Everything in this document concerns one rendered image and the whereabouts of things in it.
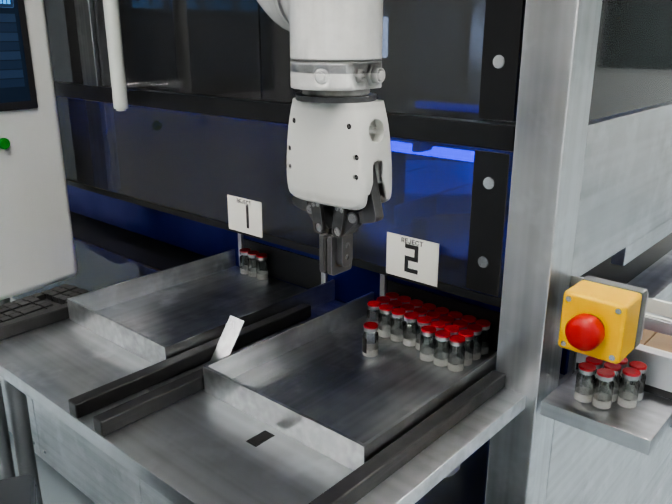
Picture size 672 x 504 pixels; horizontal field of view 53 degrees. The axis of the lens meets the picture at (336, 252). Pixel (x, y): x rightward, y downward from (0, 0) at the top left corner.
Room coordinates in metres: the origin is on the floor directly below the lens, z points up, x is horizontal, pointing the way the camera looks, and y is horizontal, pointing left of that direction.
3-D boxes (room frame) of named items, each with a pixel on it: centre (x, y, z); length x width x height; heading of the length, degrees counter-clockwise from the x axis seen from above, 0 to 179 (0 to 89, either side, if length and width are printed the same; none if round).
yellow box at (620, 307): (0.72, -0.31, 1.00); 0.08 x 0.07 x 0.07; 139
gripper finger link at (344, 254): (0.63, -0.01, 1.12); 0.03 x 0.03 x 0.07; 50
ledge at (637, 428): (0.74, -0.35, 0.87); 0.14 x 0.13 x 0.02; 139
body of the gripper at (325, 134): (0.64, 0.00, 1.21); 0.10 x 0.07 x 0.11; 50
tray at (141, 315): (1.02, 0.21, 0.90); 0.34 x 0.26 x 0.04; 139
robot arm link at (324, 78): (0.64, 0.00, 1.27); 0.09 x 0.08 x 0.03; 50
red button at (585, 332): (0.69, -0.28, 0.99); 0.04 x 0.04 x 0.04; 49
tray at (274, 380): (0.80, -0.04, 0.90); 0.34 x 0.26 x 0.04; 139
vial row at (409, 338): (0.88, -0.12, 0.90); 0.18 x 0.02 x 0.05; 49
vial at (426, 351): (0.84, -0.13, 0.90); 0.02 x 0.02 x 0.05
